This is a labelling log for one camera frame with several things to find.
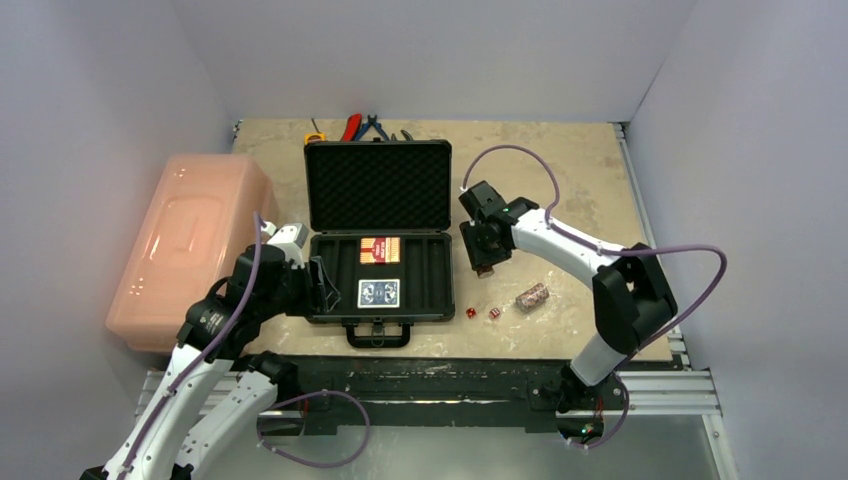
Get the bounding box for blue playing card deck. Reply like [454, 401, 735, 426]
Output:
[357, 279, 401, 309]

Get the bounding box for orange plastic storage bin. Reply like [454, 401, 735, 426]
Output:
[105, 154, 278, 354]

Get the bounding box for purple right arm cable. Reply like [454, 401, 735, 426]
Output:
[461, 144, 728, 372]

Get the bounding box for red Texas Hold'em card deck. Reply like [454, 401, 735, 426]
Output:
[359, 237, 401, 265]

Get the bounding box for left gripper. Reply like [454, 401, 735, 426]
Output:
[258, 255, 340, 320]

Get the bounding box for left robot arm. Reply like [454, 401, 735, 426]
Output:
[81, 243, 339, 479]

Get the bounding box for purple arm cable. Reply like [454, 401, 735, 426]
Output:
[115, 211, 266, 480]
[461, 144, 728, 372]

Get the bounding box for yellow tape measure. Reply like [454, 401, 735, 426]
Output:
[304, 132, 326, 145]

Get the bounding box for black poker carrying case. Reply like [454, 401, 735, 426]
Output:
[304, 139, 456, 349]

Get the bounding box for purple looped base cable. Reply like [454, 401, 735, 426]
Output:
[255, 389, 371, 470]

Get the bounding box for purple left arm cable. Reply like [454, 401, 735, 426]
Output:
[115, 211, 266, 480]

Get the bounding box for blue handled cutters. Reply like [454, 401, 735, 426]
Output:
[354, 115, 390, 141]

